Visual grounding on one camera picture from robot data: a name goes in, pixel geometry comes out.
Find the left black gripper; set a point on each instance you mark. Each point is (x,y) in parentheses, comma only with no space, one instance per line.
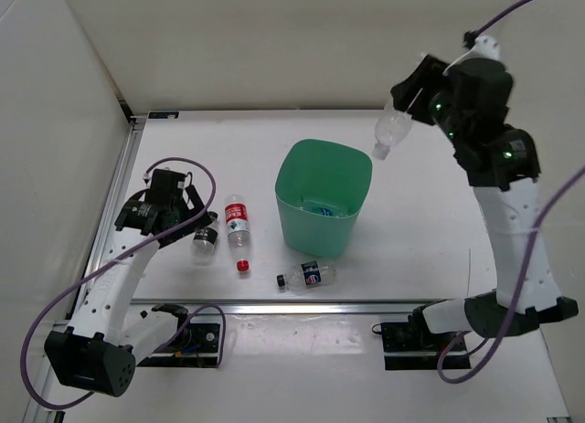
(188,229)

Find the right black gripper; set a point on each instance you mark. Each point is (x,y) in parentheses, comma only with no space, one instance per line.
(426,77)

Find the clear unlabelled plastic bottle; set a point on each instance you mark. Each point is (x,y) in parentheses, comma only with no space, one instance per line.
(391,129)

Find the small black label bottle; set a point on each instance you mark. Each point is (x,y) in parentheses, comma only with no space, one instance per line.
(204,242)

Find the blue label water bottle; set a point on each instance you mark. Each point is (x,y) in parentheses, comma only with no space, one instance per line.
(323,209)

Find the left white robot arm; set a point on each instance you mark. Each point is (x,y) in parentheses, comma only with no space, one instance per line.
(98,352)

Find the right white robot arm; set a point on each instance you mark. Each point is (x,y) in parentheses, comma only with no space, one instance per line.
(504,178)

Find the green plastic bin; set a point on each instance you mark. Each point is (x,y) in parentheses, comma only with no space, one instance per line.
(325,172)

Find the red label water bottle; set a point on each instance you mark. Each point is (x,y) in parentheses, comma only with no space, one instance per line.
(238,232)

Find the left blue corner label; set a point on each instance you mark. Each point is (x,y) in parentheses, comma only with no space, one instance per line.
(163,115)

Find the pepsi label clear bottle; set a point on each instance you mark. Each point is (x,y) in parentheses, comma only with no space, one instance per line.
(307,276)

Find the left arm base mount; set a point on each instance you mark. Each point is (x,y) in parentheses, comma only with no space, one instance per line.
(201,350)

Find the aluminium table edge rail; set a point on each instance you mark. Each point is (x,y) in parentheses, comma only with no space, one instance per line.
(290,306)

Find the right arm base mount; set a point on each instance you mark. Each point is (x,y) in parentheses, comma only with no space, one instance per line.
(404,349)

